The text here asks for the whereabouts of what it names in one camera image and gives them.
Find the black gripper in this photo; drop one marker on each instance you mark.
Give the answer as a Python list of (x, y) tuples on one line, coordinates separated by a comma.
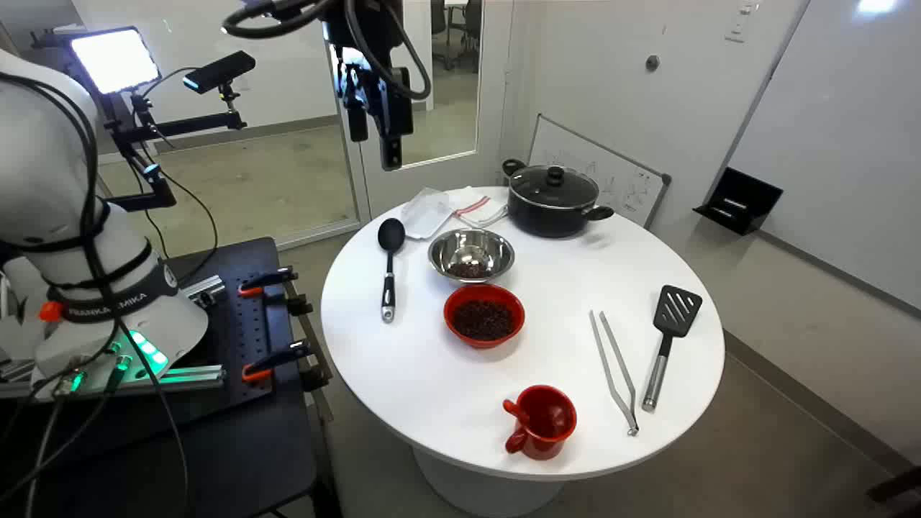
[(379, 82)]

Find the red cup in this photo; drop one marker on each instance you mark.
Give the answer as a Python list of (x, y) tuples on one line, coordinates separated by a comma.
[(547, 426)]

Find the silver metal bowl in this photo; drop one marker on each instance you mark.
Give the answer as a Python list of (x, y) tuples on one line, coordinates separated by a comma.
[(471, 255)]

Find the black ladle spoon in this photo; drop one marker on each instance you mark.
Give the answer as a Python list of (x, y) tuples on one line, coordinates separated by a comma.
[(390, 288)]

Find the red bowl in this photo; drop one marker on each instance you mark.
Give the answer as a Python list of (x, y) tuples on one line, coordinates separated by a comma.
[(451, 319)]

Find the dark beans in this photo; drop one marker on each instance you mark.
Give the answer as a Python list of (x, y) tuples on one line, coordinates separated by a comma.
[(481, 319)]

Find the white cloth red stripes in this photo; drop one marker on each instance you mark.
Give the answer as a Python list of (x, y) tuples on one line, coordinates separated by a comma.
[(485, 216)]

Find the black pot lid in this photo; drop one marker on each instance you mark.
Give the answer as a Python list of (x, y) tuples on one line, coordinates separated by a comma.
[(552, 188)]

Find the black cooking pot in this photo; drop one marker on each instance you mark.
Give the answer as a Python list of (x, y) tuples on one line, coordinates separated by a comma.
[(547, 221)]

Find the orange black clamp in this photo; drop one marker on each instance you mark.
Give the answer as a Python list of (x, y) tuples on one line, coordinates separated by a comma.
[(257, 373), (255, 285)]

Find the small framed whiteboard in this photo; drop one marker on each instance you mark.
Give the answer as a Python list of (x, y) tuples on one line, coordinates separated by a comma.
[(623, 181)]

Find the LED light panel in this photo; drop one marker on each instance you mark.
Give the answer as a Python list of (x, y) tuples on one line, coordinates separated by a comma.
[(114, 59)]

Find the round door lock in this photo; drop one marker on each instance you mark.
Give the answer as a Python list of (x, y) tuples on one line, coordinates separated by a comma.
[(652, 60)]

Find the black robot cart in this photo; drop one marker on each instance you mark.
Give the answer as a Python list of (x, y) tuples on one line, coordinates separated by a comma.
[(249, 449)]

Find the black slotted spatula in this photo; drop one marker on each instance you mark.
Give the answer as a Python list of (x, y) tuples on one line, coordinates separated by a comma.
[(677, 308)]

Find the orange round knob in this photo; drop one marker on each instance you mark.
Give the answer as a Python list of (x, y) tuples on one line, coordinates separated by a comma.
[(51, 312)]

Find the metal tongs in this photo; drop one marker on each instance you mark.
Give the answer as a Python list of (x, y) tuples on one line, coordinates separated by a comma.
[(631, 421)]

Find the black stereo camera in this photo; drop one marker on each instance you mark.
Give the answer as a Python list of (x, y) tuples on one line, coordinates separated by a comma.
[(221, 73)]

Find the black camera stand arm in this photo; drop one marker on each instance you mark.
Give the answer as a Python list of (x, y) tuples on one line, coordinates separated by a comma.
[(192, 125)]

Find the aluminium rail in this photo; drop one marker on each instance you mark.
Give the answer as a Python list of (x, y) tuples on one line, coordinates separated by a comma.
[(192, 374)]

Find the black wall holder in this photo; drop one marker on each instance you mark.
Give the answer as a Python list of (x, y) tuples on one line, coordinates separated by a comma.
[(737, 203)]

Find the white switch plate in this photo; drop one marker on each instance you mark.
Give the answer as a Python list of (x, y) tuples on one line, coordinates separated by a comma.
[(741, 26)]

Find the white table pedestal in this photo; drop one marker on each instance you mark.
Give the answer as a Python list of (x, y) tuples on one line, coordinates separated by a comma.
[(490, 499)]

